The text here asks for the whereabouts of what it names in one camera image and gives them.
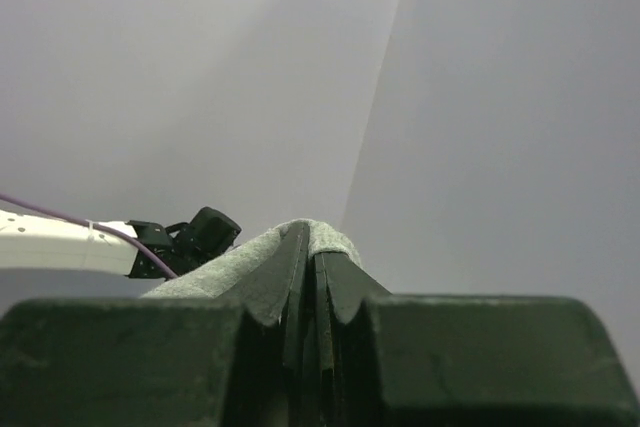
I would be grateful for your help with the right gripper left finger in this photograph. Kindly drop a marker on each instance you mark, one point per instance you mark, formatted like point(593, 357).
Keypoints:
point(157, 362)

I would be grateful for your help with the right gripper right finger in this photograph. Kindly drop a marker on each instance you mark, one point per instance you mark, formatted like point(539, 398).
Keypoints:
point(463, 360)

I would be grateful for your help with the grey t shirt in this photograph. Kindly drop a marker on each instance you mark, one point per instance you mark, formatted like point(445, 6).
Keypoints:
point(198, 291)

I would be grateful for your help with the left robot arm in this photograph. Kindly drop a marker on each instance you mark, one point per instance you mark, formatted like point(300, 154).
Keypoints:
point(134, 249)

